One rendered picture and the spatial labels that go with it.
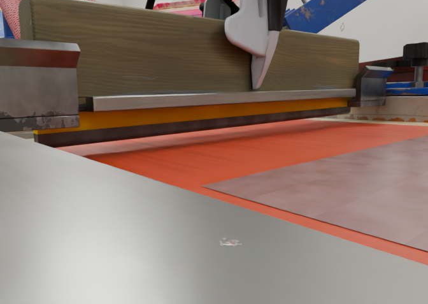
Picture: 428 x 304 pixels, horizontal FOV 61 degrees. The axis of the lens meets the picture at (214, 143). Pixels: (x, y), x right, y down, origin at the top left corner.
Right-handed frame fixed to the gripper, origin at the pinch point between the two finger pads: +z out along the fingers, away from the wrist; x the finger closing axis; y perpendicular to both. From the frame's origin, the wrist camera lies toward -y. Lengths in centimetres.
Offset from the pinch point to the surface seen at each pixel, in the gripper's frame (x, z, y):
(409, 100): 5.8, 2.9, -25.6
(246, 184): 14.7, 6.0, 15.1
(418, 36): -60, -30, -200
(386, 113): 2.9, 4.8, -25.6
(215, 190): 14.5, 6.0, 16.7
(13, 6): -59, -17, 7
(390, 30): -75, -35, -200
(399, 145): 14.4, 5.9, -2.1
